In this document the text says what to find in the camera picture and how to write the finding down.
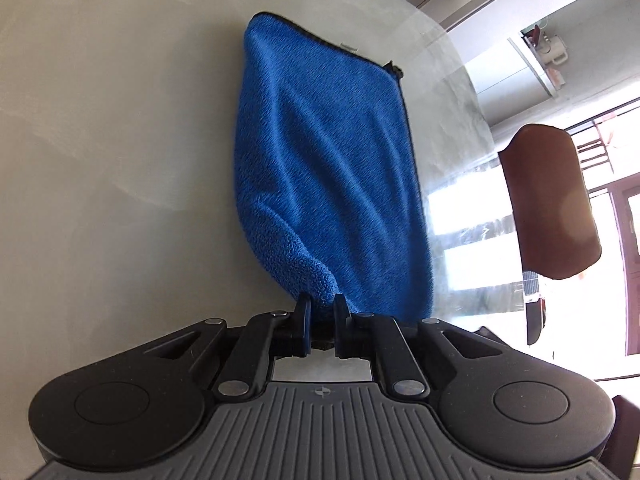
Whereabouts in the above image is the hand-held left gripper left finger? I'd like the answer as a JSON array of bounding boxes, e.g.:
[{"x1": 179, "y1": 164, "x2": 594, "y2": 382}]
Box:
[{"x1": 135, "y1": 294, "x2": 312, "y2": 401}]

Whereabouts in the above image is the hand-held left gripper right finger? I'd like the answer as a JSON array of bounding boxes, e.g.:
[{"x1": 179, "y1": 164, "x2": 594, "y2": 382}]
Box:
[{"x1": 334, "y1": 294, "x2": 508, "y2": 402}]

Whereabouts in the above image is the blue towel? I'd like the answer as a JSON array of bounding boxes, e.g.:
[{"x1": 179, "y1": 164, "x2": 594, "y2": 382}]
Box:
[{"x1": 232, "y1": 10, "x2": 436, "y2": 325}]

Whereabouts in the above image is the brown leather chair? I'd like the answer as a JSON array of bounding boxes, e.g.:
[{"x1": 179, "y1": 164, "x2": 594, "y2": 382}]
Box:
[{"x1": 498, "y1": 124, "x2": 603, "y2": 281}]

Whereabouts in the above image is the white side cabinet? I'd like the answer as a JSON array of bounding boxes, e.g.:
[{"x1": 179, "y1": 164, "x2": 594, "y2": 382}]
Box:
[{"x1": 470, "y1": 35, "x2": 566, "y2": 127}]

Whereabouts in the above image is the pale jug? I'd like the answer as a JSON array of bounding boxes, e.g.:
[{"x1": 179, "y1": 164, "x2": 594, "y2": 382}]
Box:
[{"x1": 542, "y1": 34, "x2": 570, "y2": 67}]

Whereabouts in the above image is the brown window frame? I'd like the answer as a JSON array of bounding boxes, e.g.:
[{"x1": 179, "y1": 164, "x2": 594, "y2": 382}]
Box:
[{"x1": 570, "y1": 100, "x2": 640, "y2": 281}]

